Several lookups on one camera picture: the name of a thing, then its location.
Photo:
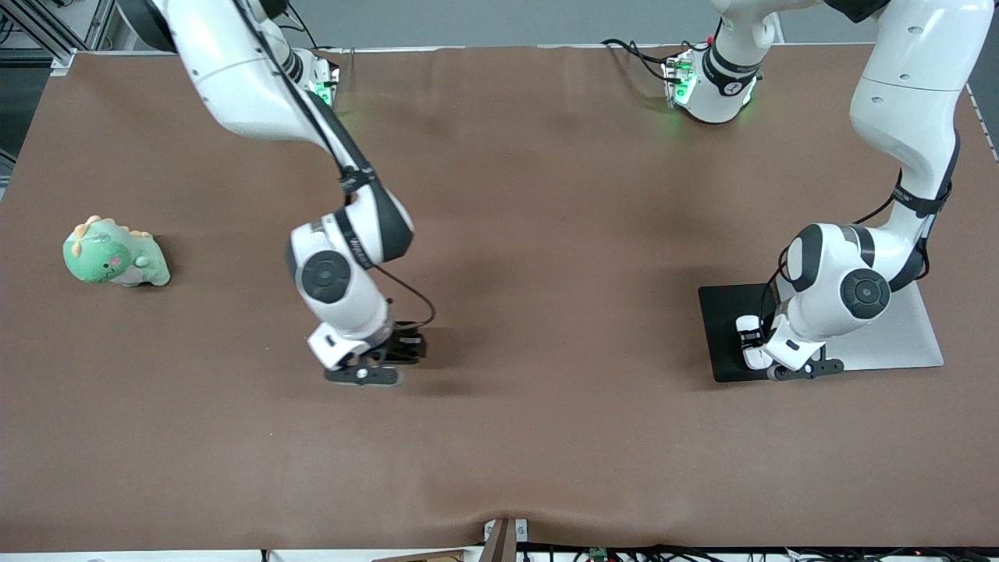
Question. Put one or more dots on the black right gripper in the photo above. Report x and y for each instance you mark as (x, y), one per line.
(403, 346)

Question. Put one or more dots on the white computer mouse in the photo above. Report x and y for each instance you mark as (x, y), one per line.
(755, 359)

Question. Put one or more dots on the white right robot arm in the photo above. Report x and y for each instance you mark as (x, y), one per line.
(234, 62)

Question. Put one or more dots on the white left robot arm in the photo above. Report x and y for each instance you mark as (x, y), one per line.
(905, 78)

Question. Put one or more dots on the black mouse pad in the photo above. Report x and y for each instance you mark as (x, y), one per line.
(722, 312)

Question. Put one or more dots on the brown table cover mat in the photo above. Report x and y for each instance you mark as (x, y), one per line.
(499, 437)

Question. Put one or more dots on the silver apple laptop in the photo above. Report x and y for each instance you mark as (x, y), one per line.
(897, 336)

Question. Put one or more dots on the green terminal connector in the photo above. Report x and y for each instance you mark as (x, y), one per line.
(599, 555)

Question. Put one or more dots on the green dinosaur plush toy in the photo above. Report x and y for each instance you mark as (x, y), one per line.
(109, 254)

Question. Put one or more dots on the metal corner bracket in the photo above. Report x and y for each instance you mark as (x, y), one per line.
(521, 531)

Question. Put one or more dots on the aluminium frame post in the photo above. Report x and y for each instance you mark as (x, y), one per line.
(62, 61)

